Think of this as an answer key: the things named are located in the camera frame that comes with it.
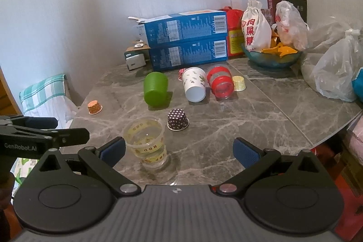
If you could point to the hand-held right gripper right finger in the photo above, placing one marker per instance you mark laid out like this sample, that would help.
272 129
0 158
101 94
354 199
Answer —
246 152

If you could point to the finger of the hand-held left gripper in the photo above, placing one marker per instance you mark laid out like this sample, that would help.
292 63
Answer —
42 122
73 135

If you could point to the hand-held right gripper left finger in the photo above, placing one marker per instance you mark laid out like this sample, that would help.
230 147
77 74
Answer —
113 150

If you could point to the clear plastic cup yellow print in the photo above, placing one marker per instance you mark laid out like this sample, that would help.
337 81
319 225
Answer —
145 140

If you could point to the orange patterned paper cup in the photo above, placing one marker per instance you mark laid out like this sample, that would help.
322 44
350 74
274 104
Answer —
94 107

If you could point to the yellow small paper cup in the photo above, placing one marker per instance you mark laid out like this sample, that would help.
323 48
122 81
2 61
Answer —
238 83

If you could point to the purple polka dot paper cup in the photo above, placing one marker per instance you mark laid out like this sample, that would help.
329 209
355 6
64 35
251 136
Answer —
177 119

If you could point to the red clear plastic cup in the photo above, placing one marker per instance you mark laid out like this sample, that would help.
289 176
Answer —
220 83

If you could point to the green plastic cup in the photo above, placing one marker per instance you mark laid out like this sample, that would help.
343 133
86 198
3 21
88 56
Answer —
155 87

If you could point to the white printed paper cup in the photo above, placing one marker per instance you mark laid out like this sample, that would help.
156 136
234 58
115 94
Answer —
194 84

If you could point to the red polka dot paper cup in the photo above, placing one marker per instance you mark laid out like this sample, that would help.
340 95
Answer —
181 74

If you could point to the white cloth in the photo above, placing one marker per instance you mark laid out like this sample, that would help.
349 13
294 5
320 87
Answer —
58 110

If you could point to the white green packet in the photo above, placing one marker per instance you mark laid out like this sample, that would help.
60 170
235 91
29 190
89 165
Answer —
24 169

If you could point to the green checked towel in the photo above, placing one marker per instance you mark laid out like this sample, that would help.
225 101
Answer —
41 90

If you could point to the wooden cabinet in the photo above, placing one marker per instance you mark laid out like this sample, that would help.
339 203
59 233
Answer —
8 94

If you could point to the small open cardboard box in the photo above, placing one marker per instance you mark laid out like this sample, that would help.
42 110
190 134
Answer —
135 60

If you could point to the green glass bowl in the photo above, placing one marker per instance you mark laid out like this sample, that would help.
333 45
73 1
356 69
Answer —
269 60

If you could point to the orange snack packets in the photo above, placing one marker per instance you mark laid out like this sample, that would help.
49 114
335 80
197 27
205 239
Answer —
280 49

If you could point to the pink cloth bundle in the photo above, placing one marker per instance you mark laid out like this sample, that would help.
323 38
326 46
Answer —
354 135

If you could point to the blue cardboard box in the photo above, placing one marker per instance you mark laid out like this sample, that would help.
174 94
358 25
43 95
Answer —
187 56
184 28

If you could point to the red package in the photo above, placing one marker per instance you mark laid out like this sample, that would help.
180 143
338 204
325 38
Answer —
234 35

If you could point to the clear plastic bag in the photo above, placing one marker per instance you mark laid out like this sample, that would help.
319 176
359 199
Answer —
326 29
333 72

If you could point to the blue packet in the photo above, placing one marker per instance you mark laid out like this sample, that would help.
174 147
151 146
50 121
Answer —
358 83

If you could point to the white plastic bag red print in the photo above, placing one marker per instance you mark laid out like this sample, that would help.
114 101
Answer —
290 28

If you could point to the dark paper shopping bag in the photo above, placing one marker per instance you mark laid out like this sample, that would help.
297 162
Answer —
299 5

